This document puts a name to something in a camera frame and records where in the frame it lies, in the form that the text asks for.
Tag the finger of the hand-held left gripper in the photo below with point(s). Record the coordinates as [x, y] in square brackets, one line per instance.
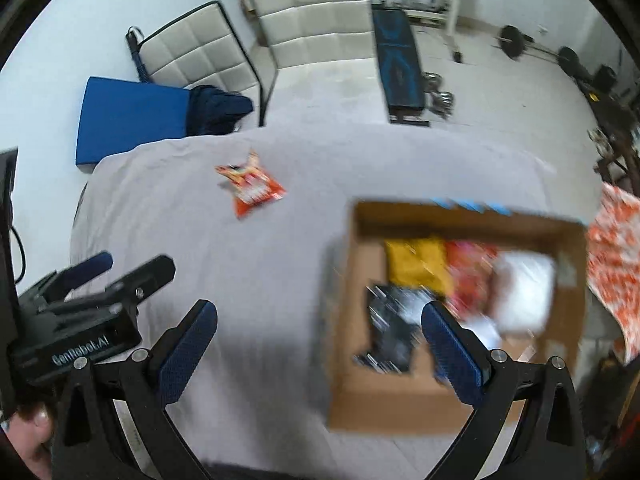
[145, 275]
[87, 269]

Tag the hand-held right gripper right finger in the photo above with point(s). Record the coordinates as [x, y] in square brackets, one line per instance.
[452, 355]

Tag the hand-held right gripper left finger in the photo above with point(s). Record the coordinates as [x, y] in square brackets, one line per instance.
[185, 355]

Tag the black snack packet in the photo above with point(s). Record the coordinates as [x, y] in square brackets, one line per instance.
[395, 327]

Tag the red snack packet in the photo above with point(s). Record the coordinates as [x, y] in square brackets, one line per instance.
[472, 275]

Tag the cardboard box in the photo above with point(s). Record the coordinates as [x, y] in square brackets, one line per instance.
[380, 400]

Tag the white soft bag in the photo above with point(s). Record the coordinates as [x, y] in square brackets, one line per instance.
[525, 292]

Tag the yellow snack packet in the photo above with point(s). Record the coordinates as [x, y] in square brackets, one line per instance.
[417, 262]

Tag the orange snack packet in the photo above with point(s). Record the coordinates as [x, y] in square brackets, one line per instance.
[252, 187]

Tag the person's left hand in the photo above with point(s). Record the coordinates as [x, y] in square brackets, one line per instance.
[27, 435]

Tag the grey bed sheet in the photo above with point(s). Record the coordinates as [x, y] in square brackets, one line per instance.
[200, 250]

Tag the blue foam mat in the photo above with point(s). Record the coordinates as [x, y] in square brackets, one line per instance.
[130, 120]

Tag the dark blue cloth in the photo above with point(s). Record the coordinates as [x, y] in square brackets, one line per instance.
[215, 110]

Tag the orange white patterned cloth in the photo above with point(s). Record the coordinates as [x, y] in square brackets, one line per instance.
[615, 270]

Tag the black and blue pole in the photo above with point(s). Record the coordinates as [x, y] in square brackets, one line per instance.
[137, 55]

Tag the white padded chair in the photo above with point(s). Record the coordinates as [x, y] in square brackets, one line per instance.
[200, 55]
[320, 20]

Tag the metal dumbbell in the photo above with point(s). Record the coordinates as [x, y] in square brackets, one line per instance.
[432, 81]
[442, 104]

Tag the dark wooden chair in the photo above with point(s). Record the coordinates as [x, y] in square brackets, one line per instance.
[622, 155]

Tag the blue black weight bench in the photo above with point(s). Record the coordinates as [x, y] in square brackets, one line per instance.
[399, 60]

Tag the black bag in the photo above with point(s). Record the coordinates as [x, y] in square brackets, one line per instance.
[604, 79]

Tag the short barbell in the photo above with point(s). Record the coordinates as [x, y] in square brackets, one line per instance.
[515, 40]

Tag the white barbell rack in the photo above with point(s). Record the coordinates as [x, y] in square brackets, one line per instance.
[452, 5]

